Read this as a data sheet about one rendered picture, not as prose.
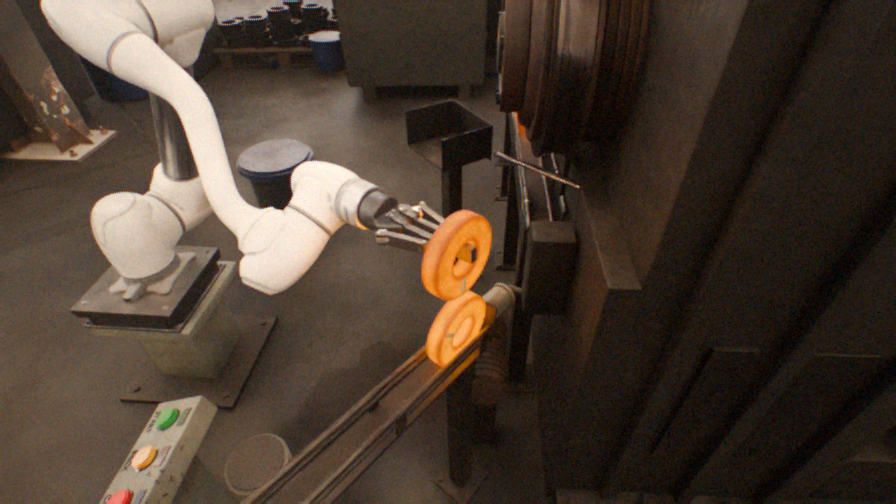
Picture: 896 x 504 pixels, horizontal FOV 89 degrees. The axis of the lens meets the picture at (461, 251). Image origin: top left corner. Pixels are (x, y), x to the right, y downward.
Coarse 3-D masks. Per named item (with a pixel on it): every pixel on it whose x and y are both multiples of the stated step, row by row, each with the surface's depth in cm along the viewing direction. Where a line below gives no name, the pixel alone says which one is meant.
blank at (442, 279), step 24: (456, 216) 73; (480, 216) 76; (432, 240) 72; (456, 240) 72; (480, 240) 79; (432, 264) 71; (456, 264) 81; (480, 264) 82; (432, 288) 74; (456, 288) 78
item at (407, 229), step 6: (390, 216) 81; (396, 216) 82; (396, 222) 81; (402, 222) 80; (408, 222) 81; (402, 228) 81; (408, 228) 80; (414, 228) 80; (408, 234) 80; (414, 234) 79; (420, 234) 78; (426, 234) 78
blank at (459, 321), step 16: (448, 304) 85; (464, 304) 85; (480, 304) 91; (448, 320) 84; (464, 320) 93; (480, 320) 94; (432, 336) 84; (448, 336) 85; (464, 336) 93; (432, 352) 86; (448, 352) 88
